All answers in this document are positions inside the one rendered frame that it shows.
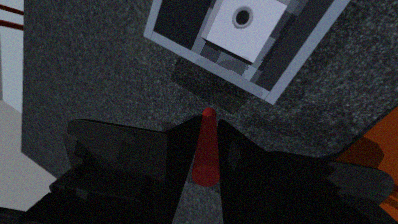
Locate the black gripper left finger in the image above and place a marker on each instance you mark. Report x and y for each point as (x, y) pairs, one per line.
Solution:
(165, 156)

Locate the dark red peg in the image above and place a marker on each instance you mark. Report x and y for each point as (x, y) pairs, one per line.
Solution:
(206, 170)

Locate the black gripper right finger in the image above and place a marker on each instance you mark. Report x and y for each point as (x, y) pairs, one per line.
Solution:
(250, 177)

